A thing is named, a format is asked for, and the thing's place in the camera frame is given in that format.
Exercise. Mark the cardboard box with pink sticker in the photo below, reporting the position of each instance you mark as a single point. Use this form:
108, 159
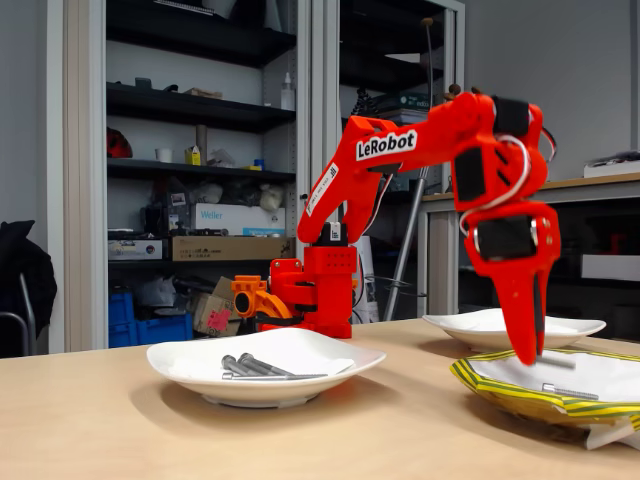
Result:
205, 305

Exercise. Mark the wooden block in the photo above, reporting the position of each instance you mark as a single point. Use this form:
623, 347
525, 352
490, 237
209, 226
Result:
202, 93

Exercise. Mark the red black helmet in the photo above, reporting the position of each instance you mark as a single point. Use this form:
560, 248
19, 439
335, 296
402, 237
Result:
117, 145

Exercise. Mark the grey sideboard with wooden top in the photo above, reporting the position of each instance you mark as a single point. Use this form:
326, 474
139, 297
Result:
610, 192

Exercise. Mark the stack of papers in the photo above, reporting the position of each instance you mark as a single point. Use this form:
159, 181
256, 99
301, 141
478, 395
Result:
407, 116

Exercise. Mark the yellow green striped paper plate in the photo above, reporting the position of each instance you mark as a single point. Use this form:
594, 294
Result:
500, 392

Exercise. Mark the red robot arm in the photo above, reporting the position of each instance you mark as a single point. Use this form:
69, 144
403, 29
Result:
440, 135

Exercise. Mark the long brown cardboard box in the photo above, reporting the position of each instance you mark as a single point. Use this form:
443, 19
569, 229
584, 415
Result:
225, 248

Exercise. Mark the grey metal shelving cabinet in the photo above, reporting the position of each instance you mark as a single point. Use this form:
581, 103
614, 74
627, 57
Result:
80, 200
456, 50

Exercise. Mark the green flat box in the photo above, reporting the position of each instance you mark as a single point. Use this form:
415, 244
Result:
410, 101

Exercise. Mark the tall blue plastic crate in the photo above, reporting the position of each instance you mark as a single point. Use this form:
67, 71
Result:
121, 310

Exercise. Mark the crumpled white paper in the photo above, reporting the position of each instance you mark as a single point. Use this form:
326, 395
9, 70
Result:
221, 159

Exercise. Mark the white cup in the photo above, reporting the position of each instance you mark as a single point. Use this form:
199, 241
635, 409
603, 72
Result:
164, 155

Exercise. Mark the white printed box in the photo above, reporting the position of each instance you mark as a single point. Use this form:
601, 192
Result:
135, 250

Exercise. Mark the white Weller box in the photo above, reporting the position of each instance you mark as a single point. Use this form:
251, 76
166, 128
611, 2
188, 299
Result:
240, 217

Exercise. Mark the orange table clamp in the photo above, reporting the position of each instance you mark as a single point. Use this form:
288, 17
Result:
248, 287

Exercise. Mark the dark grey small box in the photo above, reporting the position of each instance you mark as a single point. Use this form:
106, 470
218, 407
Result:
143, 83

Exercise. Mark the white stuffed bag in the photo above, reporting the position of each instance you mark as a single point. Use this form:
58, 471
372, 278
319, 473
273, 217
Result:
271, 197

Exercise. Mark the white plastic bottle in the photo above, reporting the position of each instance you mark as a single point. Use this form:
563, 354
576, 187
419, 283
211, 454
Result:
287, 97

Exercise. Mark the white square ceramic plate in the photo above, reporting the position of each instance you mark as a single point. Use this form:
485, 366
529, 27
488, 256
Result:
200, 386
465, 330

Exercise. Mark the small yellow box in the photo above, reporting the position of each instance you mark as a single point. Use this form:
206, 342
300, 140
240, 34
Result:
192, 157

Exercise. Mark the low blue plastic crate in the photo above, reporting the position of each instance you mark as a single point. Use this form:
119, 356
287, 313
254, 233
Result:
165, 330

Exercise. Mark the white cardboard box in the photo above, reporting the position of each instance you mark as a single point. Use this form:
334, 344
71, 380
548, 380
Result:
615, 267

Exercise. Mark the metal coat stand wooden knobs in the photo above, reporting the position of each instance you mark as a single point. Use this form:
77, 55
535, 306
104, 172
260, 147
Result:
400, 265

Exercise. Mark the black flexible tripod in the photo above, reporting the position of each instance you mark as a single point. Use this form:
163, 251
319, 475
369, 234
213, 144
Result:
364, 102

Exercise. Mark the small blue object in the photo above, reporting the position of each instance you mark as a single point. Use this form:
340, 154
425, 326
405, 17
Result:
259, 164

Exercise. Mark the grey metal chair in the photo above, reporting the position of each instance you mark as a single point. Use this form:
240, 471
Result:
27, 300

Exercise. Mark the brown cardboard tube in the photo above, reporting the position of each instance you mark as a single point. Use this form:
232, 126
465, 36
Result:
201, 136

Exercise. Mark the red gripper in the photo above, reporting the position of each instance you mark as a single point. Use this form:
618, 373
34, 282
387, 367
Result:
505, 238

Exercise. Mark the black jacket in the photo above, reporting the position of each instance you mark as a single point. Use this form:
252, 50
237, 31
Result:
25, 270

